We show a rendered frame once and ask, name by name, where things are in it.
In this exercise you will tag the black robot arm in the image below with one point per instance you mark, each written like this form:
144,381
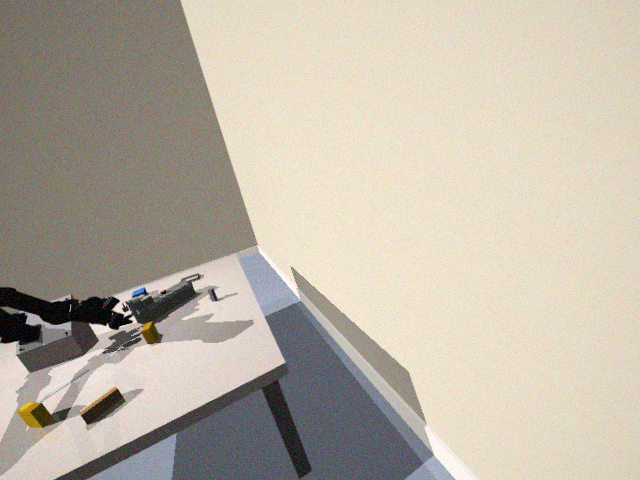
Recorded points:
13,327

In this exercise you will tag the blue box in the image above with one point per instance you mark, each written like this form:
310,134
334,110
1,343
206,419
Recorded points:
139,292

